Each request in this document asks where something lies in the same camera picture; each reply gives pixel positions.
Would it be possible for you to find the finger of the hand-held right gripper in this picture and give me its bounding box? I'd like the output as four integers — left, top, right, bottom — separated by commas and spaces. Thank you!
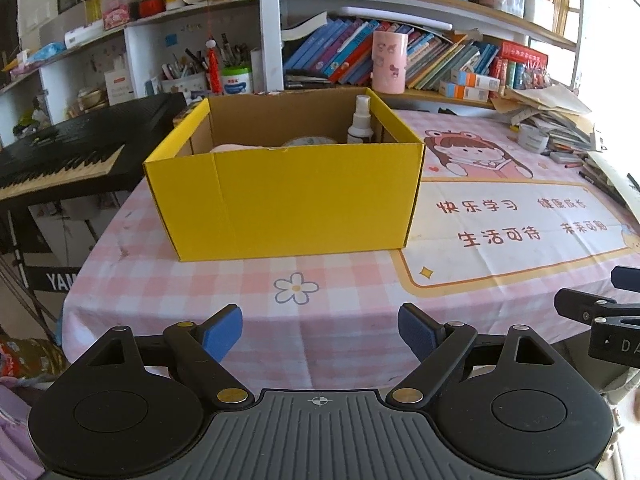
554, 287, 640, 326
611, 266, 640, 293

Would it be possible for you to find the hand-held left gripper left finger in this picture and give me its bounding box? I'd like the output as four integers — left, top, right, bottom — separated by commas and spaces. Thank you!
75, 304, 253, 409

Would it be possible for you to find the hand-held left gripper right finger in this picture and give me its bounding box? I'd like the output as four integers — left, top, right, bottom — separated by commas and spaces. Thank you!
385, 302, 566, 408

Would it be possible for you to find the yellow cardboard box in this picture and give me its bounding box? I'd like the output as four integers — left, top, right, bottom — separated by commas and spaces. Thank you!
142, 87, 427, 263

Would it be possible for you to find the pink plush toy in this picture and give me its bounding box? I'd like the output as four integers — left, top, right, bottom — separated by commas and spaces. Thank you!
210, 142, 271, 153

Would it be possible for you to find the yellow tape roll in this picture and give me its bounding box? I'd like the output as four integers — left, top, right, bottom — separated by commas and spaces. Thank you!
282, 136, 341, 148

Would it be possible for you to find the white blue spray bottle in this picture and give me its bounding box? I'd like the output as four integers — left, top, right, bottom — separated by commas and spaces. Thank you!
346, 94, 376, 144

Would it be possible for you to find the pink checked desktop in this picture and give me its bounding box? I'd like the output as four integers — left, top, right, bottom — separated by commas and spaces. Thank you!
62, 107, 640, 391

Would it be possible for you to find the pile of papers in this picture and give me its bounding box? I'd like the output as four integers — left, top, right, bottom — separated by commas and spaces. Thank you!
492, 82, 640, 211

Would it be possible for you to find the black keyboard stand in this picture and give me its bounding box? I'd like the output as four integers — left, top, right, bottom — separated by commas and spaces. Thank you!
0, 195, 126, 341

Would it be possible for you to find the dark patterned bag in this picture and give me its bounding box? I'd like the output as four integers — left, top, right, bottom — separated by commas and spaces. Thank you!
0, 337, 68, 381

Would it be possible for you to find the purple cloth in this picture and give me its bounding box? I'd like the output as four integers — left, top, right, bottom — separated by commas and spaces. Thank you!
0, 385, 46, 480

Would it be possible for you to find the black electronic keyboard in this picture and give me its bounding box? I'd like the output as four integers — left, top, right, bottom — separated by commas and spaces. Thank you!
0, 92, 188, 201

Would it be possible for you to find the red marker box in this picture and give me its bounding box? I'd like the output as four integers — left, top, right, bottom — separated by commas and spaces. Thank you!
497, 40, 551, 92

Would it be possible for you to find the orange blue white carton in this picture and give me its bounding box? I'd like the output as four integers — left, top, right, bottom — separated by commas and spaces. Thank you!
439, 81, 490, 102
450, 69, 501, 90

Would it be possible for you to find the white jar green lid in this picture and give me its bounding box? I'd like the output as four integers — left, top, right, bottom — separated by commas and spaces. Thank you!
220, 65, 253, 96

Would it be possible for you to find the white pen holder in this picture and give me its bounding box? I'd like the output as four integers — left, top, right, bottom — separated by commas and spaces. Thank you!
161, 72, 208, 95

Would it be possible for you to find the red tassel ornament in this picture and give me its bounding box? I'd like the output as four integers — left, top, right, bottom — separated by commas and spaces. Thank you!
206, 35, 223, 95

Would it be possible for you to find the gold bowl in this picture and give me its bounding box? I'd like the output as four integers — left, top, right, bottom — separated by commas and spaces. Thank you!
77, 87, 108, 111

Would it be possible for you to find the white red carton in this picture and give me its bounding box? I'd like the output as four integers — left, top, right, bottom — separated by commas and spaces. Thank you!
104, 57, 136, 106

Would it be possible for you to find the pink patterned cup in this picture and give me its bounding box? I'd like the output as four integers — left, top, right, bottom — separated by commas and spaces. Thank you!
371, 30, 407, 95

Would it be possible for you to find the bunch of pens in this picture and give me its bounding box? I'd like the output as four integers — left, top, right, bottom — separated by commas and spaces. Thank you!
160, 32, 251, 78

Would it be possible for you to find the row of colourful books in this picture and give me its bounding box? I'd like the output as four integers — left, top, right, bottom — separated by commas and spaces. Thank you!
282, 17, 501, 92

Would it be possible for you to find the white shelf unit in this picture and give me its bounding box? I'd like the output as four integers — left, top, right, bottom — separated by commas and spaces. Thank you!
0, 0, 286, 146

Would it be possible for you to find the white long tube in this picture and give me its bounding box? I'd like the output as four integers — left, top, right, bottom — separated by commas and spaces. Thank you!
340, 7, 453, 31

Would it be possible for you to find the white flat box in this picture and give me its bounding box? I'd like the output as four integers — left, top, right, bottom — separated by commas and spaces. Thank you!
64, 22, 103, 50

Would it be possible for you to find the blue tissue pack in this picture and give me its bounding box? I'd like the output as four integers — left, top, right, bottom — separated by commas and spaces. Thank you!
25, 42, 67, 65

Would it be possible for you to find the pink printed box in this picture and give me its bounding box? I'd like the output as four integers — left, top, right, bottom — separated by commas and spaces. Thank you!
102, 0, 133, 30

